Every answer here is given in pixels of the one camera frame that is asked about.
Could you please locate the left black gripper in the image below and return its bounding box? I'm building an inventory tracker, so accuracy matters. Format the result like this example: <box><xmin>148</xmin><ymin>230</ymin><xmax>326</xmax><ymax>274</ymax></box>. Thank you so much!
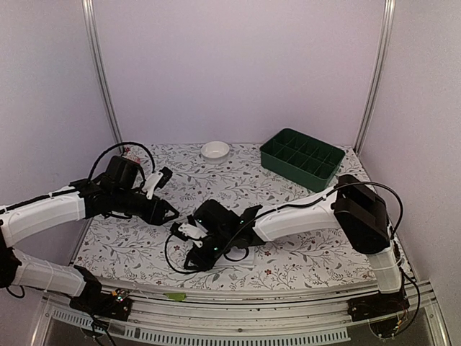
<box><xmin>113</xmin><ymin>187</ymin><xmax>180</xmax><ymax>226</ymax></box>

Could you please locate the white underwear black trim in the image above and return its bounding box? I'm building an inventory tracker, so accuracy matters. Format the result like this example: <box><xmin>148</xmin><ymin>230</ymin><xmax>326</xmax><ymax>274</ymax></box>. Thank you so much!
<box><xmin>215</xmin><ymin>248</ymin><xmax>256</xmax><ymax>268</ymax></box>

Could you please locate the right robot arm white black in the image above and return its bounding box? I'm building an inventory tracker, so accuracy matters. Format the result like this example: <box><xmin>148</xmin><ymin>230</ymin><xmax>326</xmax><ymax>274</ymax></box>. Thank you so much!
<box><xmin>184</xmin><ymin>174</ymin><xmax>403</xmax><ymax>314</ymax></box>

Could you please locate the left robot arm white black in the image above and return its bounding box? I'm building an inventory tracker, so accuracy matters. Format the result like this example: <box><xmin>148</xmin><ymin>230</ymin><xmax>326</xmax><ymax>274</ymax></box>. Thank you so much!
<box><xmin>1</xmin><ymin>156</ymin><xmax>179</xmax><ymax>313</ymax></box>

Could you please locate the green tape piece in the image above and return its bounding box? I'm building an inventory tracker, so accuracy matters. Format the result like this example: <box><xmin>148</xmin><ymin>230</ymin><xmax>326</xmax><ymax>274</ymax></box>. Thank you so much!
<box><xmin>164</xmin><ymin>292</ymin><xmax>187</xmax><ymax>302</ymax></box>

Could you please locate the floral patterned table mat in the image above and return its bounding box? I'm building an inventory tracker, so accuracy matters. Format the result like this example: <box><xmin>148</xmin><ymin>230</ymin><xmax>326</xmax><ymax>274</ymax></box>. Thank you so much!
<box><xmin>75</xmin><ymin>143</ymin><xmax>374</xmax><ymax>291</ymax></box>

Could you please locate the red patterned cupcake cup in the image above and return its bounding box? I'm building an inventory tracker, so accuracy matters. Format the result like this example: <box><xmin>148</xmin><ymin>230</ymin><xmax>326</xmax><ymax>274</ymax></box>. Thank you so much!
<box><xmin>123</xmin><ymin>148</ymin><xmax>141</xmax><ymax>164</ymax></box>

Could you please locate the white ceramic bowl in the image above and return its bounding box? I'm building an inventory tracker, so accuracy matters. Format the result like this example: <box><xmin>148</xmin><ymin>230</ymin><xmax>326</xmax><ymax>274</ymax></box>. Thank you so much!
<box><xmin>200</xmin><ymin>141</ymin><xmax>230</xmax><ymax>164</ymax></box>

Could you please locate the green divided organizer tray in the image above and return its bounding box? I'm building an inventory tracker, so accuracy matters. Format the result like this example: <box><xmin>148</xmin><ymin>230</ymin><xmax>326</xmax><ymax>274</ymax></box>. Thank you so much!
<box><xmin>260</xmin><ymin>128</ymin><xmax>346</xmax><ymax>192</ymax></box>

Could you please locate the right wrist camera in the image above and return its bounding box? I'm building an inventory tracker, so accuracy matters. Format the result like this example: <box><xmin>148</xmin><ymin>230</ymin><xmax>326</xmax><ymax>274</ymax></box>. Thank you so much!
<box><xmin>170</xmin><ymin>222</ymin><xmax>207</xmax><ymax>241</ymax></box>

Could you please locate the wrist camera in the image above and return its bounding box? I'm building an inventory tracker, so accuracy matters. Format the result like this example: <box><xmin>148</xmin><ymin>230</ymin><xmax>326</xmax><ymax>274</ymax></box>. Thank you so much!
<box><xmin>170</xmin><ymin>222</ymin><xmax>207</xmax><ymax>241</ymax></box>
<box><xmin>141</xmin><ymin>167</ymin><xmax>173</xmax><ymax>200</ymax></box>

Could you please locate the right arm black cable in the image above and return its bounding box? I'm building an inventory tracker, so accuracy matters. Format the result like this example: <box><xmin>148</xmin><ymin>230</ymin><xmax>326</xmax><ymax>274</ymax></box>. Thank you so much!
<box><xmin>164</xmin><ymin>230</ymin><xmax>195</xmax><ymax>275</ymax></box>

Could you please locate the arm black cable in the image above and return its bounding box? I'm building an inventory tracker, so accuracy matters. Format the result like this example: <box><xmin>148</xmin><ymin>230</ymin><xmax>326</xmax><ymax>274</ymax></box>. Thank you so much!
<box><xmin>164</xmin><ymin>230</ymin><xmax>195</xmax><ymax>275</ymax></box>
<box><xmin>88</xmin><ymin>142</ymin><xmax>156</xmax><ymax>181</ymax></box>

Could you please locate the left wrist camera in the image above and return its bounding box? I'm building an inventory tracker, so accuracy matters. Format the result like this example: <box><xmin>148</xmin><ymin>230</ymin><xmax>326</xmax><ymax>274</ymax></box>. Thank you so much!
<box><xmin>141</xmin><ymin>167</ymin><xmax>173</xmax><ymax>200</ymax></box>

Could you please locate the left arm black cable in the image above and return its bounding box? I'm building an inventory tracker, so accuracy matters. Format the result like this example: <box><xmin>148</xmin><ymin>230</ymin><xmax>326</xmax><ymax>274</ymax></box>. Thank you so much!
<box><xmin>88</xmin><ymin>142</ymin><xmax>156</xmax><ymax>181</ymax></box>

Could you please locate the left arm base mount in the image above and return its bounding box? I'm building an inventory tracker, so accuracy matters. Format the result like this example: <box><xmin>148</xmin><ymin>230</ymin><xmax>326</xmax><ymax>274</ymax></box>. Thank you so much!
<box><xmin>69</xmin><ymin>286</ymin><xmax>133</xmax><ymax>321</ymax></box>

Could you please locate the aluminium front rail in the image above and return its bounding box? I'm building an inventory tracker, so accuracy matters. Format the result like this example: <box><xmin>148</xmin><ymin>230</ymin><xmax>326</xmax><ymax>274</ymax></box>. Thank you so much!
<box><xmin>31</xmin><ymin>281</ymin><xmax>454</xmax><ymax>345</ymax></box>

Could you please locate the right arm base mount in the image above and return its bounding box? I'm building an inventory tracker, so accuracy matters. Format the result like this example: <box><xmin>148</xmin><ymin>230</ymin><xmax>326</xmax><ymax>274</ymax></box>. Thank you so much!
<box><xmin>347</xmin><ymin>289</ymin><xmax>410</xmax><ymax>339</ymax></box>

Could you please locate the left aluminium frame post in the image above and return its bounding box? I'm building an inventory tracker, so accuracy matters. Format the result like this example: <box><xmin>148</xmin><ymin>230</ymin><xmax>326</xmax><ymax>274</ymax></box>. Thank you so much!
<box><xmin>81</xmin><ymin>0</ymin><xmax>123</xmax><ymax>143</ymax></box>

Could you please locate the aluminium frame post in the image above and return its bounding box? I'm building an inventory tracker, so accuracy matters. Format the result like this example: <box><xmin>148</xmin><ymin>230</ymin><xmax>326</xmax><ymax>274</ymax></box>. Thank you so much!
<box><xmin>81</xmin><ymin>0</ymin><xmax>123</xmax><ymax>143</ymax></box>
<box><xmin>354</xmin><ymin>0</ymin><xmax>396</xmax><ymax>156</ymax></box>

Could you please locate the right aluminium frame post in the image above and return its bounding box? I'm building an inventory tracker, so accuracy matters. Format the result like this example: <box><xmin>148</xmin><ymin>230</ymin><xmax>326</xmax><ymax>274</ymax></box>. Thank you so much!
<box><xmin>354</xmin><ymin>0</ymin><xmax>396</xmax><ymax>156</ymax></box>

